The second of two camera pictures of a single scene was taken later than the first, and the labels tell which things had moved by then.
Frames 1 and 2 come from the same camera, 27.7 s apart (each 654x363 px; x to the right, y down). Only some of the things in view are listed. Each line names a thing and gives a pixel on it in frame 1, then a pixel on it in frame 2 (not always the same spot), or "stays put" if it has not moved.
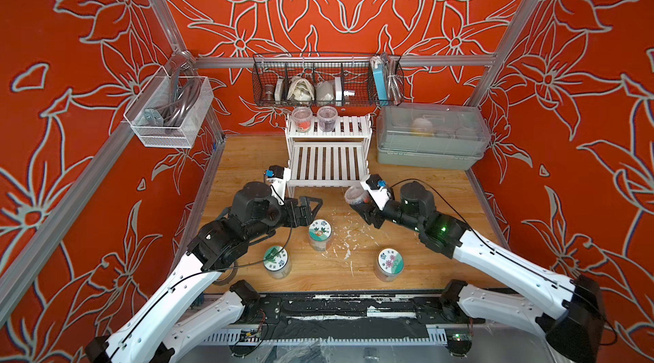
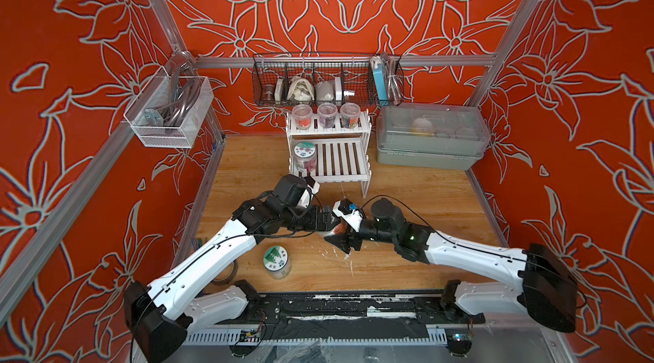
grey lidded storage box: [432, 135] stays put
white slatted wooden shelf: [337, 158] stays put
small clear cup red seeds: [302, 118] stays put
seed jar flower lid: [389, 265] → [305, 157]
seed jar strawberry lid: [319, 234] → [341, 228]
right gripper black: [370, 215] → [344, 241]
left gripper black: [307, 216] → [316, 225]
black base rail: [364, 308] stays put
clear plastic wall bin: [170, 111] stays put
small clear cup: [356, 196] → [350, 112]
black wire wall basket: [329, 79] stays put
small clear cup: [327, 116] stays put
